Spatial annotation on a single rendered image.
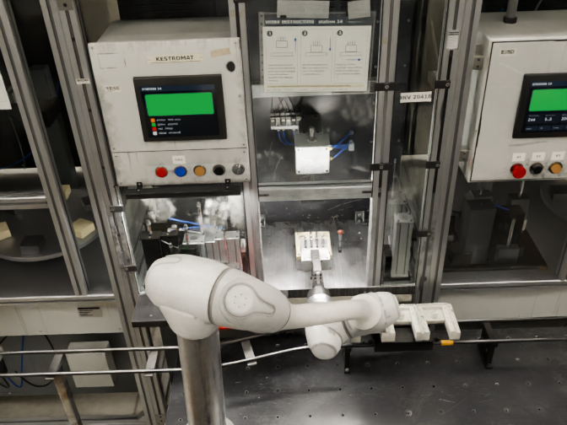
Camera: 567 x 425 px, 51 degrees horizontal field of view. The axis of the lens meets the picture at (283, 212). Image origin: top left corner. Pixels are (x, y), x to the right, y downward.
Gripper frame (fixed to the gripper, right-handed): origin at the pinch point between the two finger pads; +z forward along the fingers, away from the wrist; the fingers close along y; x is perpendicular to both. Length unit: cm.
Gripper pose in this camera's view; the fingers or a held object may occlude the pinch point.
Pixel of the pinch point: (315, 261)
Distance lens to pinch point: 208.9
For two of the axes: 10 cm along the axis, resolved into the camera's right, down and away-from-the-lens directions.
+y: -0.3, -8.2, -5.7
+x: -10.0, 0.4, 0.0
